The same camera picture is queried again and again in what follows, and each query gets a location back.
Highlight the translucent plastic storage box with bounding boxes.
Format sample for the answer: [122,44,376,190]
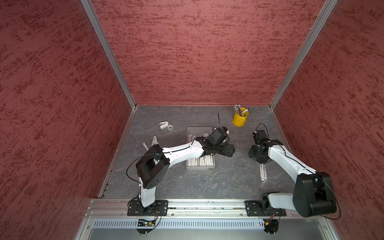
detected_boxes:
[186,127,216,171]

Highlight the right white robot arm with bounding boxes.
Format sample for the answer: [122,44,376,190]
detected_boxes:
[248,130,342,220]

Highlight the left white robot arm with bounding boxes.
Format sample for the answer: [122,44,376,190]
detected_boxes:
[126,127,235,208]

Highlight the right pile wrapped straw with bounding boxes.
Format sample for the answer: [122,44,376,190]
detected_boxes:
[260,164,266,183]
[261,164,267,183]

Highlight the yellow pen holder cup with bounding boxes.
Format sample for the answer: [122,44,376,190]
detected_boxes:
[233,107,249,127]

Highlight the pens in yellow cup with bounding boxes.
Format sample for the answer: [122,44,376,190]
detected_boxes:
[234,104,249,117]

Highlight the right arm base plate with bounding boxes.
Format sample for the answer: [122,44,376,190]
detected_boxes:
[244,200,287,217]

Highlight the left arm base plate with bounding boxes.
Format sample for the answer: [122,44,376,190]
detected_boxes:
[127,199,169,217]

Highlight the aluminium front rail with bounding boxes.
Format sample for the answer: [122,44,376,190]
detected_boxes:
[86,197,329,219]

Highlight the left aluminium corner post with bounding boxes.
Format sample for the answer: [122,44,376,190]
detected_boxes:
[81,0,137,111]

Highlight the aluminium corner post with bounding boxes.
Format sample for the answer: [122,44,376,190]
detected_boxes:
[269,0,338,111]
[81,0,137,111]

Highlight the right aluminium corner post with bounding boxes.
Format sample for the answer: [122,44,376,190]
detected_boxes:
[269,0,338,111]

